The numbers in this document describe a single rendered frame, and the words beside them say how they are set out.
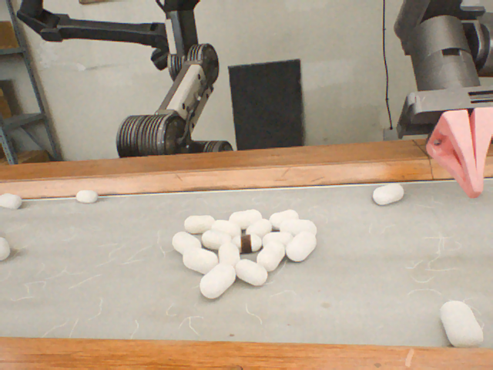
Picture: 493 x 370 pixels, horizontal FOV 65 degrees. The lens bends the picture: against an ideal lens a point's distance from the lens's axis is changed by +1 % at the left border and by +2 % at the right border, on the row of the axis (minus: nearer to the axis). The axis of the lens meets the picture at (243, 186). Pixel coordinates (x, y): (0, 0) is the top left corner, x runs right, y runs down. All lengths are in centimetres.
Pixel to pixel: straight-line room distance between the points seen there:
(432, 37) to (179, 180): 37
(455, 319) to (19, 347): 29
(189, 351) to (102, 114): 268
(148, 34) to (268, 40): 115
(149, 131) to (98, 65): 199
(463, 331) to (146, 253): 29
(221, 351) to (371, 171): 36
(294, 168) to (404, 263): 23
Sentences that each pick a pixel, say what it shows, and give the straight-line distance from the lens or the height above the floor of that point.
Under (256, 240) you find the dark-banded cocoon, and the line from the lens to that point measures 38.
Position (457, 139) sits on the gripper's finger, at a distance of 41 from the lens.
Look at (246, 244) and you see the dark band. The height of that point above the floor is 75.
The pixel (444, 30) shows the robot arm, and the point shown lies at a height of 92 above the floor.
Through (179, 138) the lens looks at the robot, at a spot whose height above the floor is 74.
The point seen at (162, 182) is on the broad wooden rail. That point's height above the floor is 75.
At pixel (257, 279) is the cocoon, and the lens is 34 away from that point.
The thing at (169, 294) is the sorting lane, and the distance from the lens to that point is 36.
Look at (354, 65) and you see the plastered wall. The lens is 245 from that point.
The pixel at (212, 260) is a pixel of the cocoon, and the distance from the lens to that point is 36.
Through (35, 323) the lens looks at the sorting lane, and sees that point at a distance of 38.
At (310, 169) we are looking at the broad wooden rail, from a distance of 54.
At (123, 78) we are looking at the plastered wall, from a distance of 275.
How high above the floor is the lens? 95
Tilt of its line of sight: 22 degrees down
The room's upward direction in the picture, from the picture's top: 7 degrees counter-clockwise
